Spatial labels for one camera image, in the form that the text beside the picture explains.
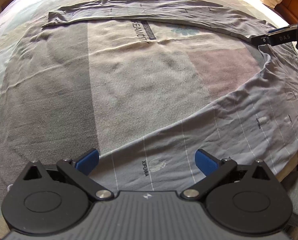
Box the grey pyjama trousers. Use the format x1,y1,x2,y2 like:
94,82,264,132
46,0,298,192

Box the orange wooden headboard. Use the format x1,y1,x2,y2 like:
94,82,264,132
274,0,298,24

